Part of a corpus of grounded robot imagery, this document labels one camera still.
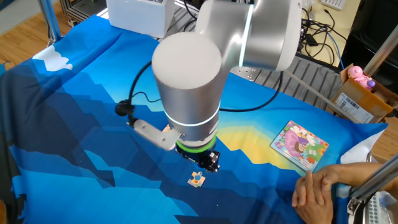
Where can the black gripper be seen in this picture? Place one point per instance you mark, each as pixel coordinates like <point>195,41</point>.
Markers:
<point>196,158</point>

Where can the yellow car puzzle piece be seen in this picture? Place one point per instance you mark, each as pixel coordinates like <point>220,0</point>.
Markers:
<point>196,180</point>

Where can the person's right forearm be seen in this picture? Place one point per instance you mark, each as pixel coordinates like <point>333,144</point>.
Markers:
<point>357,172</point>

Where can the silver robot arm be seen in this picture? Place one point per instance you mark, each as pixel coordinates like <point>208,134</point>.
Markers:
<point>189,93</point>

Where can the yellow car puzzle board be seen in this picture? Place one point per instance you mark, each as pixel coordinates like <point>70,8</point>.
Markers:
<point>166,128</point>

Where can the pink flower puzzle board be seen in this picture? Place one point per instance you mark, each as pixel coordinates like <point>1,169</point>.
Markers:
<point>300,144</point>

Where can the person's right hand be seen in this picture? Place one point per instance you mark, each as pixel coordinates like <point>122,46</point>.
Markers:
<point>320,179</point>

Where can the person's left hand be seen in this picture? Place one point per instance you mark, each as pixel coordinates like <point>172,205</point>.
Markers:
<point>317,208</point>

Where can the thin aluminium bar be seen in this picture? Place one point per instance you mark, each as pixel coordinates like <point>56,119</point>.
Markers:
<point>311,90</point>

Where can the blue mountain print tablecloth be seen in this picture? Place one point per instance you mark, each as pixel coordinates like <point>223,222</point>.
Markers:
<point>93,93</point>

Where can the brown cardboard box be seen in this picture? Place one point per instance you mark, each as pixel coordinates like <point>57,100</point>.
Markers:
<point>357,96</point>

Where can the white plastic box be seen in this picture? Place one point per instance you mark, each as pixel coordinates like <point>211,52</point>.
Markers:
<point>140,15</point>

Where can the pink plastic toy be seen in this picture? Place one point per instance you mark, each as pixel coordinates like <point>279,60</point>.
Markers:
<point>357,74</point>

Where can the clear dotted plastic tray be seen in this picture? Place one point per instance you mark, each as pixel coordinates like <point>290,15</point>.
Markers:
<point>377,208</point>

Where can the beige desk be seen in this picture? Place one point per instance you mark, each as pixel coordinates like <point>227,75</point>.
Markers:
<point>348,21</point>

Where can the white keyboard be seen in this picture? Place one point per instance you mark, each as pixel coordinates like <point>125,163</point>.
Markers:
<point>334,3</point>

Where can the black cabinet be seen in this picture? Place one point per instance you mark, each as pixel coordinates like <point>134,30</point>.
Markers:
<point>373,25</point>

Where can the blue grey metal pole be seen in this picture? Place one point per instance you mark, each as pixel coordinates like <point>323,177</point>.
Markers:
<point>49,18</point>

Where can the silver camera mounting bracket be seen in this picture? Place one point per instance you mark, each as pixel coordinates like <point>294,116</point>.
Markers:
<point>152,133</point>

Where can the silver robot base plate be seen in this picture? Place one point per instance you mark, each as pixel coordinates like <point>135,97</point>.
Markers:
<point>245,74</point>

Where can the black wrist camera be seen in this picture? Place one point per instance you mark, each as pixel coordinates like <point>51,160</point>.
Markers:
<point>124,109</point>

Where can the aluminium frame profile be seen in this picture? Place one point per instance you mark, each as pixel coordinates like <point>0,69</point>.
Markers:
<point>373,183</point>
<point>384,46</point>

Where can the black white striped frame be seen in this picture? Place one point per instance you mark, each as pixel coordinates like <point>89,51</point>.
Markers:
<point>74,11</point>

